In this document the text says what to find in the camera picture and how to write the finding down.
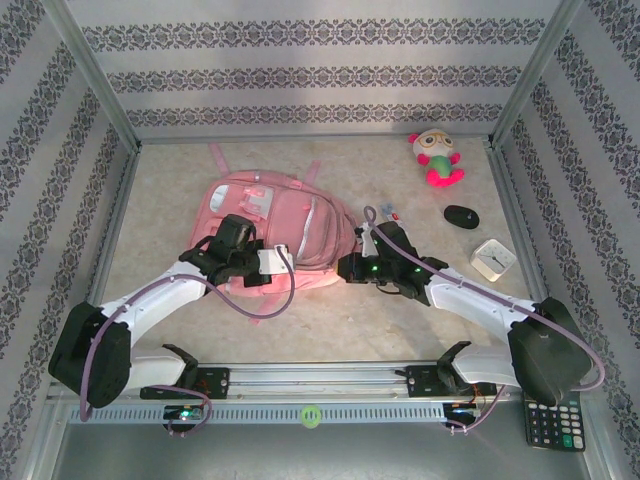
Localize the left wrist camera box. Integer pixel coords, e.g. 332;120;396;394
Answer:
257;243;292;276

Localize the pink school backpack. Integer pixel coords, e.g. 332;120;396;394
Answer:
192;142;361;326

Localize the pink white plush toy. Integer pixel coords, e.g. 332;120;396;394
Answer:
407;127;466;189

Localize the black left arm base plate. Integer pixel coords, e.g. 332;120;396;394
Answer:
139;366;232;400

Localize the slotted grey cable duct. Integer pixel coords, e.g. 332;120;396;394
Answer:
67;403;451;426

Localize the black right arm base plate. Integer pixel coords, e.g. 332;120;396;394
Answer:
405;364;499;399

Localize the black oval computer mouse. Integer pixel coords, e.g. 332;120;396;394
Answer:
443;204;481;230

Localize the pen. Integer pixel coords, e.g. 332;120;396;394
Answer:
377;202;409;226

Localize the aluminium frame post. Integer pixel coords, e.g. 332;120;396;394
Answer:
489;0;586;149
42;0;144;154

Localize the aluminium back rail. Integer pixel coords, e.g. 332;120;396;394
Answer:
134;130;496;147

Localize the aluminium side rail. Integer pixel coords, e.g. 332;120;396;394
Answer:
69;144;144;366
484;142;571;361

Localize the aluminium mounting rail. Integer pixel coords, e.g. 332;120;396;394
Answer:
47;362;586;401

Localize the black desk calculator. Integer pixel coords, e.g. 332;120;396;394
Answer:
522;392;586;453

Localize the white square alarm clock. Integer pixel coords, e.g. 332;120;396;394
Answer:
468;238;518;284

